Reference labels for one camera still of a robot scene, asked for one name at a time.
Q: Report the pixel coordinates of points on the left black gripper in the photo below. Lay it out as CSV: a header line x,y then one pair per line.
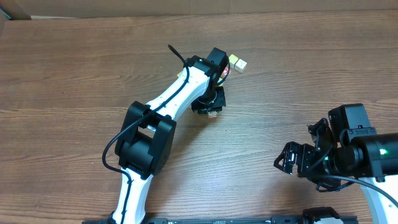
x,y
211,106

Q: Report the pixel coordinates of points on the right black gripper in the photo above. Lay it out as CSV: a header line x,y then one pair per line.
x,y
298,157

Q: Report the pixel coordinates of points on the leaf picture wooden block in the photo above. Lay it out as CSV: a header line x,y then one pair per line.
x,y
212,114

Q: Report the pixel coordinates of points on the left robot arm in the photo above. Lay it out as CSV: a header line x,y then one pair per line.
x,y
143,145

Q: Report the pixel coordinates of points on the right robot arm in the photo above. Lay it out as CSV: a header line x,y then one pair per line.
x,y
347,150

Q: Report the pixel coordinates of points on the yellow C block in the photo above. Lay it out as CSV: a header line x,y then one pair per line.
x,y
220,82

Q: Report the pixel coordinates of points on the red O block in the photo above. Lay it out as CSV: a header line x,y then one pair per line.
x,y
225,72

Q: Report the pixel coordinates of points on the plain wooden block far right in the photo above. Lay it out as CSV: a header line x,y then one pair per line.
x,y
240,65

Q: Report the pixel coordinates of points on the yellow block far right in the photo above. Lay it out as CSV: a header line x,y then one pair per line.
x,y
233,60

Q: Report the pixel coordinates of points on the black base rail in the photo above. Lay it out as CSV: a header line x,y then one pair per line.
x,y
308,216

